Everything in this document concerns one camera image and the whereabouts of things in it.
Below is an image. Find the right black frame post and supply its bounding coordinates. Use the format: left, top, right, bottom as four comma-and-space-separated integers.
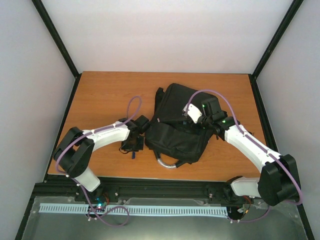
251, 0, 305, 78

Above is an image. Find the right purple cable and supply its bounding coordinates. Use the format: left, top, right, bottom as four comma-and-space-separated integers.
186, 89, 304, 224

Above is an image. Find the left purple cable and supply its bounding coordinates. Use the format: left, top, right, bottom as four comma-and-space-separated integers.
54, 95, 131, 227

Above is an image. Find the black student bag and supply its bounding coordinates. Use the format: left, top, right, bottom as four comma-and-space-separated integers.
144, 83, 227, 169

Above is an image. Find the black frame post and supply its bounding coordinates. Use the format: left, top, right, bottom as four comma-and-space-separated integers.
251, 0, 305, 78
31, 0, 82, 83

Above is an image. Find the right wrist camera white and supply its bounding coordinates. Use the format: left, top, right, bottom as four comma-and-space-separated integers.
183, 103, 203, 124

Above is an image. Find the left black frame post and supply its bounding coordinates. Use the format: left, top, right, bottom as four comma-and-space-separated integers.
31, 0, 82, 83

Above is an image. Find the black aluminium rail base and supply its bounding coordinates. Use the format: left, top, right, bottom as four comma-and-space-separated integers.
32, 174, 301, 208

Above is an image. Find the light blue cable duct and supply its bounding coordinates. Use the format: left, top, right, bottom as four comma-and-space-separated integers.
38, 203, 228, 218

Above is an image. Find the purple cable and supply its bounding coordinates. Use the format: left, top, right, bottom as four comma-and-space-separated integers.
54, 95, 131, 227
186, 89, 304, 224

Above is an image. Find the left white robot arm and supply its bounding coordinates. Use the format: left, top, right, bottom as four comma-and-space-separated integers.
53, 115, 149, 202

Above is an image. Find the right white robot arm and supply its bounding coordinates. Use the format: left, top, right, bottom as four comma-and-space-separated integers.
182, 99, 303, 206

